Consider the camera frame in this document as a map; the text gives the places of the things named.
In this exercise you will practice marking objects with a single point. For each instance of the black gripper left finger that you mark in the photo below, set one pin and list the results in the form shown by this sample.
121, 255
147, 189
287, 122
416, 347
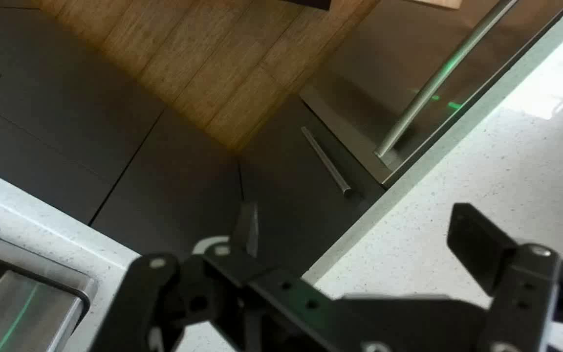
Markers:
160, 296

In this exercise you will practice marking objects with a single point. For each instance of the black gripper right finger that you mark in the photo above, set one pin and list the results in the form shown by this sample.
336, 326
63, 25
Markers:
518, 279

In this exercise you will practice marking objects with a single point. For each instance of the stainless steel sink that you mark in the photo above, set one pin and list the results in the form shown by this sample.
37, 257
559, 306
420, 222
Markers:
41, 302

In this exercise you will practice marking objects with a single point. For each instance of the dark cabinet door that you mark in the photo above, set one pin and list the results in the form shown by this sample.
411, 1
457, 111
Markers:
182, 189

